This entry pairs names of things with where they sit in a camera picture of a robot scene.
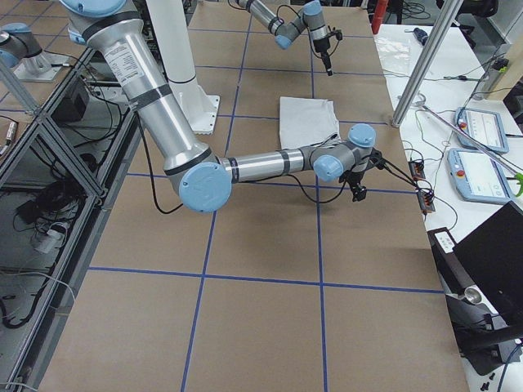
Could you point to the red fire extinguisher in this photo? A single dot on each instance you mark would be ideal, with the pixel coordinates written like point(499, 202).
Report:
point(379, 12)

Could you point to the upper teach pendant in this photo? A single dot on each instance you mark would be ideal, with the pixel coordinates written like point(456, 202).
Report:
point(484, 126)

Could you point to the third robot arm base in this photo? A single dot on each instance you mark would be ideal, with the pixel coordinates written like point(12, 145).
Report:
point(21, 51)

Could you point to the aluminium frame post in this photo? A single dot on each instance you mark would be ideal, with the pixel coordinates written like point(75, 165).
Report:
point(437, 35)

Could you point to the grey t-shirt with cartoon print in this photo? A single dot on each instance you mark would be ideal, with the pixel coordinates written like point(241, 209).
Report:
point(305, 122)

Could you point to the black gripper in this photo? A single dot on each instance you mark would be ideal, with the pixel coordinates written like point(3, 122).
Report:
point(355, 178)
point(322, 46)

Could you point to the teach pendant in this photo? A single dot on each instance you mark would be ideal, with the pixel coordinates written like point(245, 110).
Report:
point(477, 178)
point(484, 126)

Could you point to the black monitor stand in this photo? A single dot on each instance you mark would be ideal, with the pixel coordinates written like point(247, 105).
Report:
point(484, 339)

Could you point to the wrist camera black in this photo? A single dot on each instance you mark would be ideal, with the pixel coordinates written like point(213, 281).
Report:
point(376, 160)

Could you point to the black laptop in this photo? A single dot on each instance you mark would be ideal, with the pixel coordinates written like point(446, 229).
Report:
point(492, 257)

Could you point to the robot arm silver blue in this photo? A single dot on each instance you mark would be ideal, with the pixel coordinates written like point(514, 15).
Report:
point(202, 180)
point(287, 24)

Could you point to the clear plastic sheet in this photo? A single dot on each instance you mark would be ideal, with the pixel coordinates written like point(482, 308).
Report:
point(394, 54)

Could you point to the lower teach pendant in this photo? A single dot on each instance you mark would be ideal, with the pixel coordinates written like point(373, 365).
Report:
point(477, 178)

